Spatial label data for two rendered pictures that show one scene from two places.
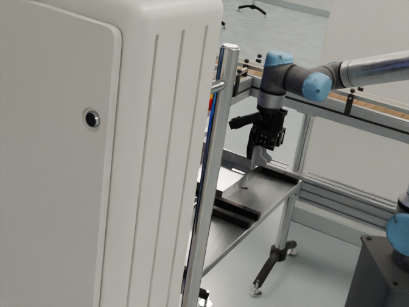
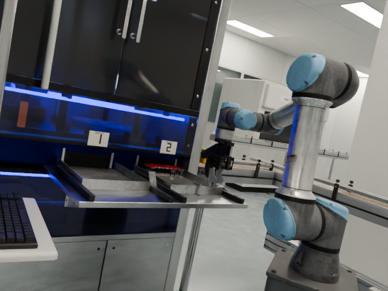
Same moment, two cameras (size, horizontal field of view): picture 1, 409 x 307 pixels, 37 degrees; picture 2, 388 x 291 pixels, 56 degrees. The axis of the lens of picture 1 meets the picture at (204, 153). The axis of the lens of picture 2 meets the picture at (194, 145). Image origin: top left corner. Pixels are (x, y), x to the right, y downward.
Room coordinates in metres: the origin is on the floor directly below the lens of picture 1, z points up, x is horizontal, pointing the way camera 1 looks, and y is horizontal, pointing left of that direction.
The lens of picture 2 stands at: (0.29, -0.76, 1.21)
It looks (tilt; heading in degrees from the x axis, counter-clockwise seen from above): 5 degrees down; 28
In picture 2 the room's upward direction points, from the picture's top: 11 degrees clockwise
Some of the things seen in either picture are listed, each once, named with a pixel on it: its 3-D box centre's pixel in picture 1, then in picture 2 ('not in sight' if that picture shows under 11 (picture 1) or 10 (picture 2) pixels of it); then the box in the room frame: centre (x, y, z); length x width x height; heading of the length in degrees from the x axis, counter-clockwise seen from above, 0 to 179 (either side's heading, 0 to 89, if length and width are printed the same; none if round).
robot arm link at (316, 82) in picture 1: (310, 83); (245, 119); (1.60, -0.25, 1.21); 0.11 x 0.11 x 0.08; 54
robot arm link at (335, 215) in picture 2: not in sight; (324, 220); (1.46, -0.63, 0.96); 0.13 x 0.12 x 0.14; 144
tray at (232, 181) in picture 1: (192, 162); (176, 179); (1.66, 0.03, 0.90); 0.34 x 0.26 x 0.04; 64
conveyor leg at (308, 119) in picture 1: (293, 188); not in sight; (2.51, -0.42, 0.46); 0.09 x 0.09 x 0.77; 64
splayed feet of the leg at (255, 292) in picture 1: (276, 260); not in sight; (2.51, -0.42, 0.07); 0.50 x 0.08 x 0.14; 154
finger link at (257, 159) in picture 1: (257, 160); (212, 179); (1.63, -0.16, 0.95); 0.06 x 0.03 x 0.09; 64
